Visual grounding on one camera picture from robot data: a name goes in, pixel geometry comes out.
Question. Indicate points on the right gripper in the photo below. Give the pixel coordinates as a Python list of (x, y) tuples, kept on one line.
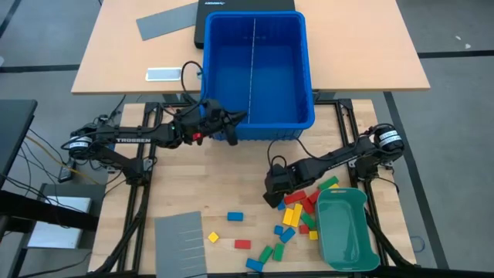
[(285, 179)]

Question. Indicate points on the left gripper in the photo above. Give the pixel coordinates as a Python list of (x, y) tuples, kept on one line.
[(200, 121)]

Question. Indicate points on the long grey slotted divider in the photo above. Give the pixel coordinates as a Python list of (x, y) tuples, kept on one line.
[(251, 69)]

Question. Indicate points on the large blue plastic bin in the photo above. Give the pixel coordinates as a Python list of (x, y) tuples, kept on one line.
[(281, 85)]

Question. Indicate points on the small green plastic basket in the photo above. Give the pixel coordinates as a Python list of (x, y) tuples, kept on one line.
[(343, 231)]

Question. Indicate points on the short grey slotted divider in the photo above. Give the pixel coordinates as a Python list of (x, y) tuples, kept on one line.
[(177, 247)]

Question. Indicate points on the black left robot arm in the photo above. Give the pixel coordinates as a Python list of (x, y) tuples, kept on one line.
[(131, 138)]

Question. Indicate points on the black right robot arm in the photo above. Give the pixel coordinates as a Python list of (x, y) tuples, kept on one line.
[(339, 156)]

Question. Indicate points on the long blue wooden block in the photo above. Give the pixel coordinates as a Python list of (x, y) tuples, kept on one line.
[(281, 205)]

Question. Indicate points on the long red wooden block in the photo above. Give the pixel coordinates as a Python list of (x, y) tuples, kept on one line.
[(296, 197)]

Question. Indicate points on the long yellow wooden block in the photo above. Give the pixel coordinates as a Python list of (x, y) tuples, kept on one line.
[(297, 214)]

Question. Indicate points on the small red wooden cube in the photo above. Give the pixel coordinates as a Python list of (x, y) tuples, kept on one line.
[(304, 229)]

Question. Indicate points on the small yellow wooden cube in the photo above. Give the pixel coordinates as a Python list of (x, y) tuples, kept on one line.
[(313, 235), (213, 237)]

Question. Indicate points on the long green wooden block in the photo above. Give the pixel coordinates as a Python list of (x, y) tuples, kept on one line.
[(328, 183)]

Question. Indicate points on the white-framed smartphone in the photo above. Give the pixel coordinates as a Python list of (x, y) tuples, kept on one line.
[(164, 74)]

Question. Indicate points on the silver metal clamp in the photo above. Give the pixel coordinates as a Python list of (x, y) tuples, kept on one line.
[(387, 166)]

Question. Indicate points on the grey flat panel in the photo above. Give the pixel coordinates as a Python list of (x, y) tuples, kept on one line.
[(166, 21)]

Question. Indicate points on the black power strip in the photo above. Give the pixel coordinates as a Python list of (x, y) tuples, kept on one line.
[(102, 117)]

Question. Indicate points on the light wood desk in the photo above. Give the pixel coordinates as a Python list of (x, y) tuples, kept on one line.
[(366, 46)]

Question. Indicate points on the grey metal plate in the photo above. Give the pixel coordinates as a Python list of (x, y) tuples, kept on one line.
[(77, 191)]

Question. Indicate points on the black power adapter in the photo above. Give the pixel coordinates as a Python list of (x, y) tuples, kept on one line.
[(66, 173)]

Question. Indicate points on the black desk crossbar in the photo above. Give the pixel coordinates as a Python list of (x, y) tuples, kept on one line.
[(46, 214)]

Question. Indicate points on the black side desk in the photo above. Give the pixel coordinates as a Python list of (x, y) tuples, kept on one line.
[(15, 131)]

